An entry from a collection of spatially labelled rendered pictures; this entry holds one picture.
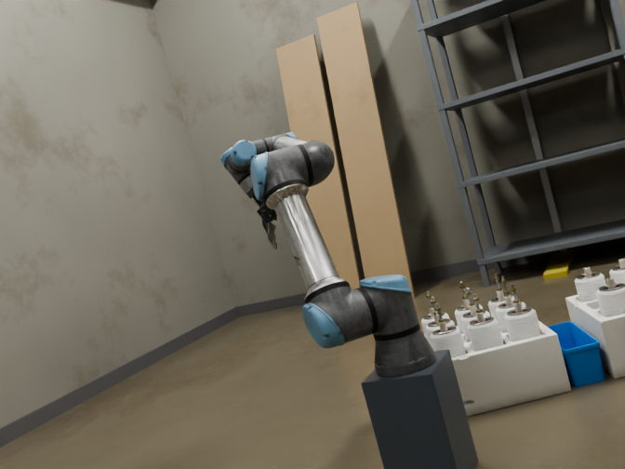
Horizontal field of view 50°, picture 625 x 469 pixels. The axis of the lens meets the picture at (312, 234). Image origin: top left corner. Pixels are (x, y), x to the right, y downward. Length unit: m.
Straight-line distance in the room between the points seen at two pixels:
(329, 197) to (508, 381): 2.47
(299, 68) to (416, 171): 1.04
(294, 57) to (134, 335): 2.08
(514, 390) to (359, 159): 2.43
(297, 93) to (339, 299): 3.10
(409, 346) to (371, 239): 2.59
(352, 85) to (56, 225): 1.98
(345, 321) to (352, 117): 2.87
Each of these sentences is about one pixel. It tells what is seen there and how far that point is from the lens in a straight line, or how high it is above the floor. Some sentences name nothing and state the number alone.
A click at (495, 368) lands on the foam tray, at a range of 2.12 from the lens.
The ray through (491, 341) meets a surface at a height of 0.20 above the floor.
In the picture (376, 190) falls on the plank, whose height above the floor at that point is 0.68.
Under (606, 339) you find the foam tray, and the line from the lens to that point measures 2.20.
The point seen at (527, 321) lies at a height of 0.23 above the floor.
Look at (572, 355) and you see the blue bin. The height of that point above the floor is 0.10.
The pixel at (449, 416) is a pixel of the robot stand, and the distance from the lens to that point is 1.68.
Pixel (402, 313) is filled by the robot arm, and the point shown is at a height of 0.44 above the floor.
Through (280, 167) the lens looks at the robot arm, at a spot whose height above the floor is 0.86.
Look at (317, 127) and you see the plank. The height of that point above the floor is 1.17.
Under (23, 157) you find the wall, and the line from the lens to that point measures 4.02.
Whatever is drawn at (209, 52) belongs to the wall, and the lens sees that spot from 5.14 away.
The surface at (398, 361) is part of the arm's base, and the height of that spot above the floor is 0.33.
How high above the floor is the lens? 0.77
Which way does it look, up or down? 3 degrees down
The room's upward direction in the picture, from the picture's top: 15 degrees counter-clockwise
